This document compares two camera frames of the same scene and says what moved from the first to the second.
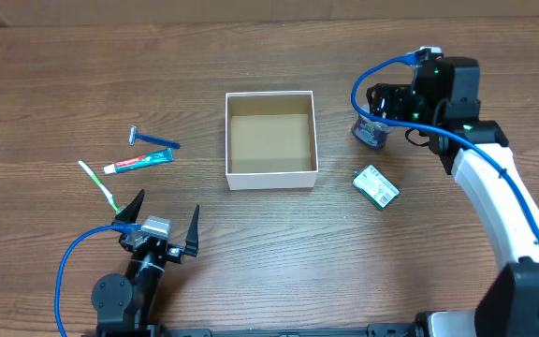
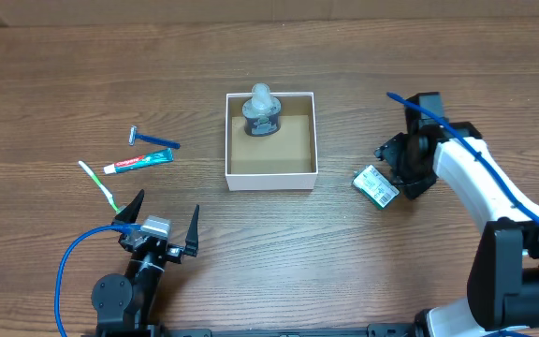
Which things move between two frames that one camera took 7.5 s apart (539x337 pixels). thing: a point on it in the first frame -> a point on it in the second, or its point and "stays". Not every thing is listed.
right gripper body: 386,99 -> 396,156
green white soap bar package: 374,185 stays
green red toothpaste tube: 140,161 stays
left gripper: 170,251 stays
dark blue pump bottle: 370,132 -> 262,112
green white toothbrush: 82,164 stays
